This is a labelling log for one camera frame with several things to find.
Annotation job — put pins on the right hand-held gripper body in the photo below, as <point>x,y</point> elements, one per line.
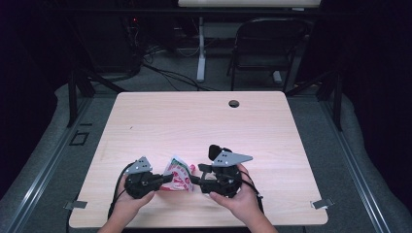
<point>225,181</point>

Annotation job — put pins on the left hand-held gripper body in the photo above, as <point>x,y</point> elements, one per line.
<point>141,186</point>

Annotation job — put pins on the pink printed plastic bag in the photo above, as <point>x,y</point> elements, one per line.
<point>178,176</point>

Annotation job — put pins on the person's left hand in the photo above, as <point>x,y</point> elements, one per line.
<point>128,207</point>

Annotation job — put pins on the person's right hand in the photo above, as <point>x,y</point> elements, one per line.
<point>246,204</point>

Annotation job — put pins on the grey tape strip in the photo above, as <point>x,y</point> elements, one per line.
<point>76,205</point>
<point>322,203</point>

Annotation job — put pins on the white desk leg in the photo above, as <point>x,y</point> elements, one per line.
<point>201,58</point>

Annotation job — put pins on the black metal stand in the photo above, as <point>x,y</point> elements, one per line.
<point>73,97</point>
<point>337,103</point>

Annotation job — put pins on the white block on floor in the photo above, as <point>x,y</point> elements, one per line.
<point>277,77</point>

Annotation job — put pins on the black equipment with red light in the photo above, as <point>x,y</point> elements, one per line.
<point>110,45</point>

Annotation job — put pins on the black folding chair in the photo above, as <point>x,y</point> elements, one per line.
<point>268,39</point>

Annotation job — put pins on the grey metal floor rail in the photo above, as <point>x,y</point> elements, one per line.
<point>42,168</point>
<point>354,168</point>

